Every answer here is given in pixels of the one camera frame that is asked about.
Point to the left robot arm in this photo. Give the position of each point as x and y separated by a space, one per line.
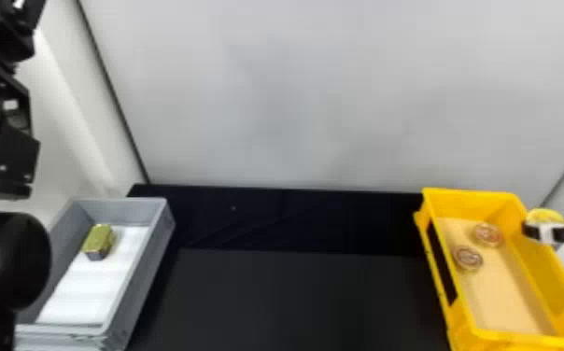
2 257

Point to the yellow box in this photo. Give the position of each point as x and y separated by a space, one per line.
542 267

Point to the grey box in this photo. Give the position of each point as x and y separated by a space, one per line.
152 245

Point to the white foam pad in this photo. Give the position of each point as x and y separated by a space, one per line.
91 289

